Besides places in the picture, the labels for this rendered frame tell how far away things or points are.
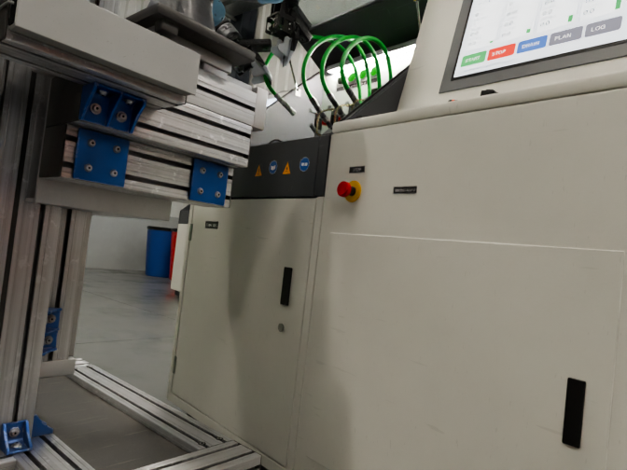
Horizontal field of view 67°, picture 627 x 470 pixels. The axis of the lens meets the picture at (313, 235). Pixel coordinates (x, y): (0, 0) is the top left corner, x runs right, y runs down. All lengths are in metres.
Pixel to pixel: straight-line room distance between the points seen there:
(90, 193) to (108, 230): 7.37
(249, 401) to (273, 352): 0.18
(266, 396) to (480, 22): 1.14
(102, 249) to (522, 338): 7.80
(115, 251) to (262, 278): 7.16
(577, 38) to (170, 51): 0.86
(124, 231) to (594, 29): 7.84
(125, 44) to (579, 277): 0.76
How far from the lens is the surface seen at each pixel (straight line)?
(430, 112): 1.03
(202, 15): 1.02
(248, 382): 1.41
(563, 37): 1.27
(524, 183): 0.89
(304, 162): 1.27
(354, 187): 1.11
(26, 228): 1.02
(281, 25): 1.63
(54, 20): 0.74
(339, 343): 1.12
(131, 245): 8.56
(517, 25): 1.36
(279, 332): 1.28
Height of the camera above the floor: 0.65
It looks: 2 degrees up
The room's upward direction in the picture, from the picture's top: 6 degrees clockwise
